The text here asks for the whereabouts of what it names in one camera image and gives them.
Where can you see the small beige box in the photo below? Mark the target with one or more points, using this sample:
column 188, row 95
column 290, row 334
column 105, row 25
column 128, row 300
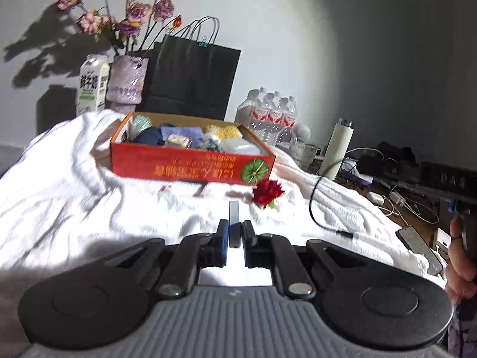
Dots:
column 178, row 141

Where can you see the teal binder clip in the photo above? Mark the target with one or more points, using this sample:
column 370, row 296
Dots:
column 204, row 42

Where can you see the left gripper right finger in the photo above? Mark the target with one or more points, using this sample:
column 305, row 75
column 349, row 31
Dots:
column 286, row 263

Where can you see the white milk carton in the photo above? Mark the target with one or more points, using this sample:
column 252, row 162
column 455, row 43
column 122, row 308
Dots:
column 92, row 84

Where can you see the purple knitted cloth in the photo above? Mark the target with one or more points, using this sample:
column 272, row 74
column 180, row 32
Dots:
column 194, row 134

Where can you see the white towel cloth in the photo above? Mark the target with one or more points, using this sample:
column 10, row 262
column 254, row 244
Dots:
column 61, row 206

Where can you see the translucent white plastic container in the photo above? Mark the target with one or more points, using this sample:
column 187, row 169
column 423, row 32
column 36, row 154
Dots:
column 239, row 146

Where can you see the white thermos bottle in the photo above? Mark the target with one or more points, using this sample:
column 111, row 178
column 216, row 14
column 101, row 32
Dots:
column 336, row 148

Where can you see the dried pink flower bouquet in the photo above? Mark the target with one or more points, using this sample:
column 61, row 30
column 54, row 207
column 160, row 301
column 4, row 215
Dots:
column 133, row 28

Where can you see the red artificial rose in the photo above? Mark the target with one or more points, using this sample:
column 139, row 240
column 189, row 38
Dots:
column 266, row 192

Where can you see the dark blue pouch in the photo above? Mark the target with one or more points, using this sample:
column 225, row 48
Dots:
column 150, row 137

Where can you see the green glass ball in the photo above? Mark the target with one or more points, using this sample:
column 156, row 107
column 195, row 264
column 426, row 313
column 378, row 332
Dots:
column 139, row 125

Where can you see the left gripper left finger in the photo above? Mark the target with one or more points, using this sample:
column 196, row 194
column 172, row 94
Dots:
column 181, row 264

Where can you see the right hand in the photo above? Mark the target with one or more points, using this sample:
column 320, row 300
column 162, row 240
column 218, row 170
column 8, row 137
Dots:
column 460, row 271

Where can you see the white round speaker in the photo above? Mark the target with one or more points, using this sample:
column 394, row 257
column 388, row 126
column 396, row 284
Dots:
column 302, row 132

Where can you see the clear glass cup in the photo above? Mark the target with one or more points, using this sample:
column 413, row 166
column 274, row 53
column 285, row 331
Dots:
column 303, row 152

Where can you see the black paper bag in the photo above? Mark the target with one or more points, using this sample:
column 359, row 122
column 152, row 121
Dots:
column 185, row 79

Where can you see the red cardboard box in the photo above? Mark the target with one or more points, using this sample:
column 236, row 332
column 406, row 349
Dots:
column 139, row 161

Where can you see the yellow white plush toy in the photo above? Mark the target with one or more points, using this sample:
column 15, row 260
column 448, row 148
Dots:
column 220, row 133

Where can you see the water bottle pack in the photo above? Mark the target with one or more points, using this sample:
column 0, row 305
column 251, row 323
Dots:
column 269, row 115

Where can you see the purple glass vase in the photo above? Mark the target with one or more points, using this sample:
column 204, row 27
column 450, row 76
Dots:
column 126, row 82

